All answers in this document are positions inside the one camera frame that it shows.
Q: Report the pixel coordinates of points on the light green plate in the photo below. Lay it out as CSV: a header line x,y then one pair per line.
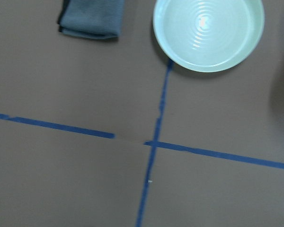
x,y
208,35

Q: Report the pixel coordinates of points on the folded grey cloth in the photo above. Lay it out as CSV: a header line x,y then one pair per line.
x,y
93,19

